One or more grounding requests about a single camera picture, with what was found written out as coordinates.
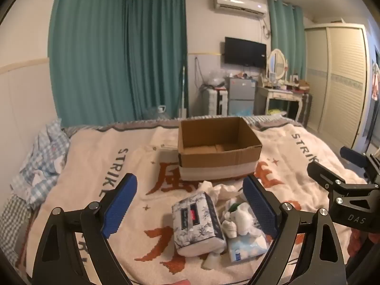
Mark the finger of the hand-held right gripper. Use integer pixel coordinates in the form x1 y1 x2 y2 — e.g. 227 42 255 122
339 146 369 169
307 161 347 191

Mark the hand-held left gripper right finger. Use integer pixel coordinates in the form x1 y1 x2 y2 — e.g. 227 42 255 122
243 175 347 285

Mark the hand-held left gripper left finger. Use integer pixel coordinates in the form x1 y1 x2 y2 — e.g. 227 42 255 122
32 173 138 285

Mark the white cloth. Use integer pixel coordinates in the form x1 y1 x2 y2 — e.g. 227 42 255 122
234 206 256 236

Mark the blue cotton pad packet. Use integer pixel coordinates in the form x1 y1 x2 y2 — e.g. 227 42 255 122
227 234 269 263

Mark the brown cardboard box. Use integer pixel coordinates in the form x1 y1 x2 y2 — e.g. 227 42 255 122
177 116 263 181

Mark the floral tissue pack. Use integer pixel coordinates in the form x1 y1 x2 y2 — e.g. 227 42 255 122
171 191 227 257

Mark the small white bottle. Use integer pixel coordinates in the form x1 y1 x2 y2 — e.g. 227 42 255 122
202 252 223 270

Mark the printed cream blanket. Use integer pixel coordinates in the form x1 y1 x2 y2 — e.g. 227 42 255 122
26 117 369 285

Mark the cream louvred wardrobe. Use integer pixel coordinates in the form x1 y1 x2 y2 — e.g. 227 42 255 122
304 23 369 147

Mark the blue checked quilt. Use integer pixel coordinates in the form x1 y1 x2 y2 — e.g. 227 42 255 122
10 119 72 212

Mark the white dressing table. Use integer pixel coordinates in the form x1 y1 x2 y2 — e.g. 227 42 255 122
256 84 310 122

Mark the clear water jug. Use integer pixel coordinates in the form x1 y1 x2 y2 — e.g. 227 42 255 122
142 104 170 121

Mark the grey checked bedsheet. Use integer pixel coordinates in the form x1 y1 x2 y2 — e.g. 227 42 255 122
0 114 300 263

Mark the white suitcase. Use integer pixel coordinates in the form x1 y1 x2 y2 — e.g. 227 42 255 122
206 88 229 116

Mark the grey small fridge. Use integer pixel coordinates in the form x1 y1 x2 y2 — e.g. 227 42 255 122
224 76 257 116

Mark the oval white mirror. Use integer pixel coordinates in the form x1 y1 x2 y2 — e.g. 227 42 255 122
267 48 289 81

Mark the narrow teal curtain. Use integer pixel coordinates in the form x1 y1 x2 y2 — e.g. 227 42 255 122
267 0 307 84

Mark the clear plastic bag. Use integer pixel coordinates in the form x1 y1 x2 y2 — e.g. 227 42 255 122
204 70 227 89

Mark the wide teal curtain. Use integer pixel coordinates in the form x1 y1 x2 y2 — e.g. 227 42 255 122
48 0 189 126

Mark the white air conditioner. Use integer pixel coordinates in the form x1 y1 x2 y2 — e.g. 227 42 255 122
213 0 267 19

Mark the black wall television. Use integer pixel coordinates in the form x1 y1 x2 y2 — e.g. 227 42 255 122
224 36 267 68

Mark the white air conditioner cable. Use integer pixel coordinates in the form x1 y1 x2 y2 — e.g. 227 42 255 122
261 18 272 40

